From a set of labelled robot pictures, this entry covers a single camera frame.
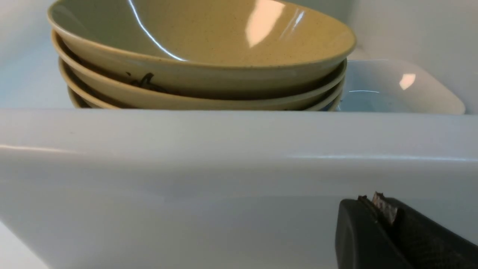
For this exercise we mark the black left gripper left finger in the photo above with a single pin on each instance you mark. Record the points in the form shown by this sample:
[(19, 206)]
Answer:
[(361, 242)]

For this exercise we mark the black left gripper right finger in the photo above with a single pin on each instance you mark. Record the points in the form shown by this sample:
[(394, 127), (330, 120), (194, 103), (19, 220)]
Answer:
[(424, 243)]

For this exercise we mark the bottom stacked beige bowl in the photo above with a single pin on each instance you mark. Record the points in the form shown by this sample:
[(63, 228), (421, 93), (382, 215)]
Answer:
[(78, 102)]

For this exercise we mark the stacked beige bowl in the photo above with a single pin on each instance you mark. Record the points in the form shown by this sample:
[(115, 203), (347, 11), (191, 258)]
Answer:
[(86, 95), (112, 87), (229, 49), (78, 102)]

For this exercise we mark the top stacked beige bowl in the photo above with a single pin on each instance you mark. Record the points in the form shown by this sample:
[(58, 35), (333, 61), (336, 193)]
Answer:
[(229, 49)]

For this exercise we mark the large white plastic tub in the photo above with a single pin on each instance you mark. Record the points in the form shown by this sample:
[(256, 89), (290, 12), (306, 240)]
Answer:
[(95, 189)]

